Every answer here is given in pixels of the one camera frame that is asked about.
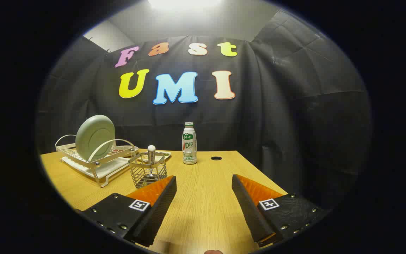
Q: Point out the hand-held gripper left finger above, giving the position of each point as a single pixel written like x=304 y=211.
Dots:
x=157 y=211

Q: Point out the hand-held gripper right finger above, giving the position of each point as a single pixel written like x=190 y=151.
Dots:
x=250 y=211

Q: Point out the pale green plate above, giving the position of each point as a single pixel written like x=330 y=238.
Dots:
x=95 y=137

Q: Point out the cream divided snack tray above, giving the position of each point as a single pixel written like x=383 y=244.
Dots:
x=162 y=154

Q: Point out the grey bowl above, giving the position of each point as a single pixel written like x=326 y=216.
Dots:
x=132 y=149

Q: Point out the white green labelled drink bottle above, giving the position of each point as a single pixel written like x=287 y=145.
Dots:
x=189 y=148

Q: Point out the black backdrop cloth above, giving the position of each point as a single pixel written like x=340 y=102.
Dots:
x=277 y=116

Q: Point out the ceiling light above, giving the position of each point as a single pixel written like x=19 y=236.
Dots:
x=185 y=3

